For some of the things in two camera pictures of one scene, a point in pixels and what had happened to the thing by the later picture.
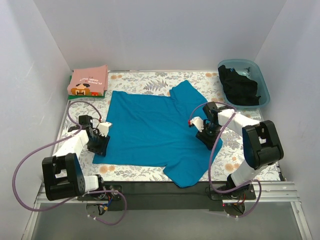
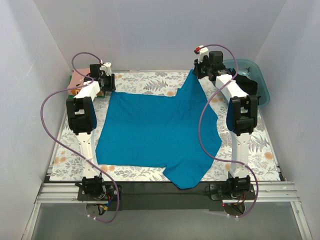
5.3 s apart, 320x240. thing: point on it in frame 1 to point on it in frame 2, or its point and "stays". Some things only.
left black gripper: [99, 146] to [108, 83]
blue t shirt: [153, 130] stays
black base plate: [161, 196] stays
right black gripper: [207, 139] to [198, 70]
